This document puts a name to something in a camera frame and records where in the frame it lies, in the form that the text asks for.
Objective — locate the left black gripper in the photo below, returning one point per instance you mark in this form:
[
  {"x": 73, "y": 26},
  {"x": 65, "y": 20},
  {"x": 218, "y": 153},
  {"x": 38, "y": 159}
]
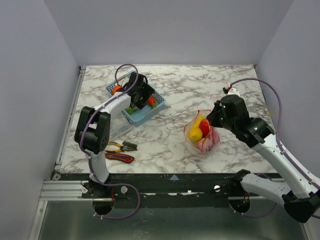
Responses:
[{"x": 147, "y": 91}]

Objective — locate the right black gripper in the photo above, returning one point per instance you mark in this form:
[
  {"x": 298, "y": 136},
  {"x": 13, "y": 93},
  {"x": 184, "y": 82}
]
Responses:
[{"x": 213, "y": 117}]

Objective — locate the orange carrot toy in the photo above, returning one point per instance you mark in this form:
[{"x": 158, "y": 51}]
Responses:
[{"x": 151, "y": 102}]

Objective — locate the red apple toy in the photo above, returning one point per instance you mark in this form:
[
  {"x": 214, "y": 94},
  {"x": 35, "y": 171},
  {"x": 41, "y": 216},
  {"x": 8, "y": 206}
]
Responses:
[{"x": 204, "y": 127}]

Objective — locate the clear zip top bag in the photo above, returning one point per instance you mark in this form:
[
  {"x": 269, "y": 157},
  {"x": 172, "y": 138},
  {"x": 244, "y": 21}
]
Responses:
[{"x": 191, "y": 145}]

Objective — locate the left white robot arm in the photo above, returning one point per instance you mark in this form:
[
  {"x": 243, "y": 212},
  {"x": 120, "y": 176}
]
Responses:
[{"x": 93, "y": 128}]

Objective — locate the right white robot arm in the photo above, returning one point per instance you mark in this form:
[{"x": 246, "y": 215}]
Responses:
[{"x": 299, "y": 194}]

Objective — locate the white cauliflower toy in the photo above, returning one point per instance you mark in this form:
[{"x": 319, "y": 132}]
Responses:
[{"x": 130, "y": 110}]

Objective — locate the orange pumpkin toy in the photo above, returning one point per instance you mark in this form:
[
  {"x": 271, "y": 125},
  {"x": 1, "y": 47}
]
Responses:
[{"x": 117, "y": 88}]

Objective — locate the clear plastic screw box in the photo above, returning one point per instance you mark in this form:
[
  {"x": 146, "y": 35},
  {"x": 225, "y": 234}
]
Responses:
[{"x": 119, "y": 126}]

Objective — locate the red utility knife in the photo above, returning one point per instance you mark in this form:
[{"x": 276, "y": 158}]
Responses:
[{"x": 119, "y": 157}]

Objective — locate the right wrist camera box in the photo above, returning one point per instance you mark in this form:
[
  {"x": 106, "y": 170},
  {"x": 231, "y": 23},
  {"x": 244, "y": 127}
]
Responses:
[{"x": 230, "y": 90}]

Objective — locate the yellow handled pliers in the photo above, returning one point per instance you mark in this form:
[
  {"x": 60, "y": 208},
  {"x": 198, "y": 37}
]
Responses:
[{"x": 120, "y": 148}]

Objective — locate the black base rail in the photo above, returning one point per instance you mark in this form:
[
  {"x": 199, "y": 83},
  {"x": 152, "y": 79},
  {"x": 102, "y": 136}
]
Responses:
[{"x": 166, "y": 190}]

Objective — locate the aluminium extrusion rail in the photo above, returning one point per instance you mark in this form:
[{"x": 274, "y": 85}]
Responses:
[{"x": 65, "y": 190}]

